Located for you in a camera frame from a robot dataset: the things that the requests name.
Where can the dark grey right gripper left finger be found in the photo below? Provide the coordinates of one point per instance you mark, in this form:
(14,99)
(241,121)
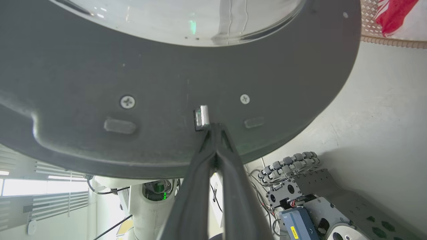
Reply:
(193,200)

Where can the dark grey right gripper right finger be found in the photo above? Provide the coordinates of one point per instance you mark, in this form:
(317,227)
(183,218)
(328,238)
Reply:
(240,200)

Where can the grey washing machine door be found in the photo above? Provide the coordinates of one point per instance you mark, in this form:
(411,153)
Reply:
(166,76)

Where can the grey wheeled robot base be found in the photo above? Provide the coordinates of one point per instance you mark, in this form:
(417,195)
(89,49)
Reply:
(333,206)

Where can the white washing machine body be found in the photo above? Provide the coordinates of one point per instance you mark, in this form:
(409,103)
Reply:
(377,116)

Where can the white robot waist column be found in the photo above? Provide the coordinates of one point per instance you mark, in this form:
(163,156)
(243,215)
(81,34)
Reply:
(150,210)

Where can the blue box with yellow label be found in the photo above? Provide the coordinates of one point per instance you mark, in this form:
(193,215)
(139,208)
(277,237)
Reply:
(298,224)

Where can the grey window blinds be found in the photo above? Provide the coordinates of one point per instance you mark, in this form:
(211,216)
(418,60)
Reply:
(36,196)

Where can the red and white garment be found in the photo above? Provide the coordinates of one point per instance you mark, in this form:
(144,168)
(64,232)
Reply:
(395,15)

